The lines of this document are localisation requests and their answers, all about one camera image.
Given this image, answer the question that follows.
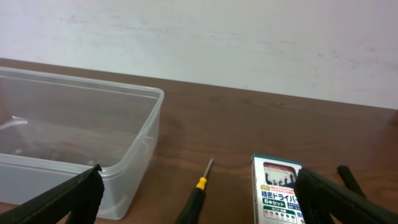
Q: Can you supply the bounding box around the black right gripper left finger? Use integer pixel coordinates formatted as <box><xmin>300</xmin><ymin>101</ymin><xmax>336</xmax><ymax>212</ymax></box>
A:
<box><xmin>1</xmin><ymin>164</ymin><xmax>104</xmax><ymax>224</ymax></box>

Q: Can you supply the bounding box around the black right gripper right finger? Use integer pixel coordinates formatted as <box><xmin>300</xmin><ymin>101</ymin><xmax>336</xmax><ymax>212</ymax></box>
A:
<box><xmin>294</xmin><ymin>168</ymin><xmax>397</xmax><ymax>224</ymax></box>

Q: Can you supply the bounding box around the precision screwdriver set box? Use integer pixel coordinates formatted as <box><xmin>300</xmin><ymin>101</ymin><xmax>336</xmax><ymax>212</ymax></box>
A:
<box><xmin>251</xmin><ymin>154</ymin><xmax>305</xmax><ymax>224</ymax></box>

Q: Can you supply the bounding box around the black yellow screwdriver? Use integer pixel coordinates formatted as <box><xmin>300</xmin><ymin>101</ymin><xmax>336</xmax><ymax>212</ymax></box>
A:
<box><xmin>175</xmin><ymin>159</ymin><xmax>213</xmax><ymax>224</ymax></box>

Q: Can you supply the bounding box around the clear plastic container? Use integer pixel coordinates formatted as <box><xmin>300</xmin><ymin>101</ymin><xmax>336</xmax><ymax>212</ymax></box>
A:
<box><xmin>1</xmin><ymin>67</ymin><xmax>164</xmax><ymax>220</ymax></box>

